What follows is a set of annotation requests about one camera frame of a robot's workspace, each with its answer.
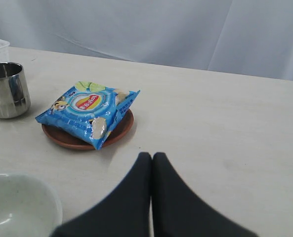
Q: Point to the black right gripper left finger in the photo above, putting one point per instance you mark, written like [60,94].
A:
[122,213]

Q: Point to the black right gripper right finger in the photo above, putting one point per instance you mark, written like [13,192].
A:
[178,212]

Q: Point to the brown round plate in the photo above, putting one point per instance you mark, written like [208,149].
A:
[64,139]

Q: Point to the white ceramic bowl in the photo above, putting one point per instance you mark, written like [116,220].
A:
[29,207]

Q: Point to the blue chips bag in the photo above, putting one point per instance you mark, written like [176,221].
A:
[89,111]

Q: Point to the stainless steel cup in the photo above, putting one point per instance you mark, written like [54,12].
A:
[14,94]

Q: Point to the white backdrop curtain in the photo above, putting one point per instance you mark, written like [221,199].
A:
[248,37]

